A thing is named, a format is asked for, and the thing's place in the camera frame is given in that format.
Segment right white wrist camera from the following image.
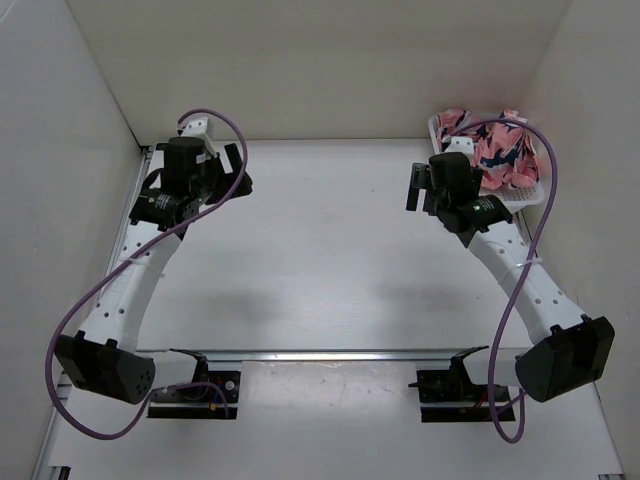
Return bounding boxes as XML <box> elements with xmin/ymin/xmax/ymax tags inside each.
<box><xmin>444</xmin><ymin>136</ymin><xmax>475</xmax><ymax>157</ymax></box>

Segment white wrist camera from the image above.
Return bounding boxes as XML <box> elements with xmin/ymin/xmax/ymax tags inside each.
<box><xmin>179</xmin><ymin>117</ymin><xmax>217</xmax><ymax>156</ymax></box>
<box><xmin>444</xmin><ymin>136</ymin><xmax>475</xmax><ymax>157</ymax></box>

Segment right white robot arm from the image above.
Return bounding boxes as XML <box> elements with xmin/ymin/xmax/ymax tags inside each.
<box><xmin>406</xmin><ymin>152</ymin><xmax>615</xmax><ymax>402</ymax></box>

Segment pink shark print shorts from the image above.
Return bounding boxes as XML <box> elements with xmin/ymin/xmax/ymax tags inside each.
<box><xmin>436</xmin><ymin>108</ymin><xmax>539</xmax><ymax>190</ymax></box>

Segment white plastic basket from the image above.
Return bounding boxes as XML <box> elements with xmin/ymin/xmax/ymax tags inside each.
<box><xmin>428</xmin><ymin>115</ymin><xmax>546</xmax><ymax>213</ymax></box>

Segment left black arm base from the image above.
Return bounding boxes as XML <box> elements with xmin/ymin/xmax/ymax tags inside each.
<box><xmin>147</xmin><ymin>349</ymin><xmax>241</xmax><ymax>420</ymax></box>

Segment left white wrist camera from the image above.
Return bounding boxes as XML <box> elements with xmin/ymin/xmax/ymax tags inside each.
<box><xmin>179</xmin><ymin>117</ymin><xmax>217</xmax><ymax>156</ymax></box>

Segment aluminium frame rail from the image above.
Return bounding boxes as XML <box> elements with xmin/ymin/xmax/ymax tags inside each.
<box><xmin>48</xmin><ymin>140</ymin><xmax>622</xmax><ymax>479</ymax></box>

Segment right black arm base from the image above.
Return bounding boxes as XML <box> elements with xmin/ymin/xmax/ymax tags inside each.
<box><xmin>409</xmin><ymin>346</ymin><xmax>525</xmax><ymax>423</ymax></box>

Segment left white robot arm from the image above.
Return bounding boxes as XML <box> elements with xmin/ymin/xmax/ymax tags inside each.
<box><xmin>47</xmin><ymin>132</ymin><xmax>252</xmax><ymax>405</ymax></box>

